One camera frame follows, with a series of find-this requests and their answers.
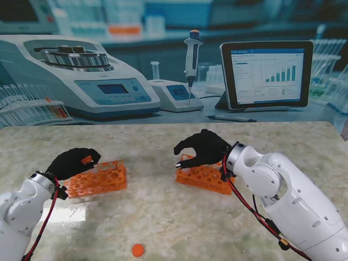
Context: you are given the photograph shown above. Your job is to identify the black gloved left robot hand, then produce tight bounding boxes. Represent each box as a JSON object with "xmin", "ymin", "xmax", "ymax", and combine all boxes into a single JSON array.
[{"xmin": 45, "ymin": 147, "xmax": 102, "ymax": 182}]

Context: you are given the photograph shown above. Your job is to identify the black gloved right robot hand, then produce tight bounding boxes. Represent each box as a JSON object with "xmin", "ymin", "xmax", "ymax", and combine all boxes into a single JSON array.
[{"xmin": 173, "ymin": 129, "xmax": 233, "ymax": 170}]

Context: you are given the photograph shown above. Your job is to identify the empty orange test tube rack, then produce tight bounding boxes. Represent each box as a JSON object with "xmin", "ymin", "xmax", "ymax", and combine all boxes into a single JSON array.
[{"xmin": 64, "ymin": 159, "xmax": 128, "ymax": 199}]

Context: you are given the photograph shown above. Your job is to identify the printed laboratory backdrop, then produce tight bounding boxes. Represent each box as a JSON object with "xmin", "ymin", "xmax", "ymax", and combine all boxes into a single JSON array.
[{"xmin": 0, "ymin": 0, "xmax": 348, "ymax": 134}]

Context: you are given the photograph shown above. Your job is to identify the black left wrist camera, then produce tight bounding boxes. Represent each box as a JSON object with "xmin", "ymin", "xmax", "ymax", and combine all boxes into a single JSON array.
[{"xmin": 55, "ymin": 184, "xmax": 69, "ymax": 201}]

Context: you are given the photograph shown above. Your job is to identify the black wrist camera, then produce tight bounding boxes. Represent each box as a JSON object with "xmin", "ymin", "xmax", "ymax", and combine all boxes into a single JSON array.
[
  {"xmin": 220, "ymin": 165, "xmax": 236, "ymax": 182},
  {"xmin": 55, "ymin": 184, "xmax": 69, "ymax": 201}
]

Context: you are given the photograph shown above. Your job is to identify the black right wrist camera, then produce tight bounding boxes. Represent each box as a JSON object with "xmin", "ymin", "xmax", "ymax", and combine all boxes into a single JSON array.
[{"xmin": 220, "ymin": 165, "xmax": 236, "ymax": 182}]

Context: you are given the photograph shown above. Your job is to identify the red left arm cable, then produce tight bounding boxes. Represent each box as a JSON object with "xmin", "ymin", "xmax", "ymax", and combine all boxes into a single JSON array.
[{"xmin": 21, "ymin": 178, "xmax": 60, "ymax": 261}]

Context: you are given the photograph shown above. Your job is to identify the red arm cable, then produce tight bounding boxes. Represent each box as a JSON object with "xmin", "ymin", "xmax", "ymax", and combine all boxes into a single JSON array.
[
  {"xmin": 222, "ymin": 154, "xmax": 313, "ymax": 261},
  {"xmin": 21, "ymin": 178, "xmax": 60, "ymax": 261}
]

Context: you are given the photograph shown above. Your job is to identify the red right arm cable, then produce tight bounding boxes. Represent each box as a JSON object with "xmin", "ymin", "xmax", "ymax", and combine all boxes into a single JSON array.
[{"xmin": 222, "ymin": 154, "xmax": 313, "ymax": 261}]

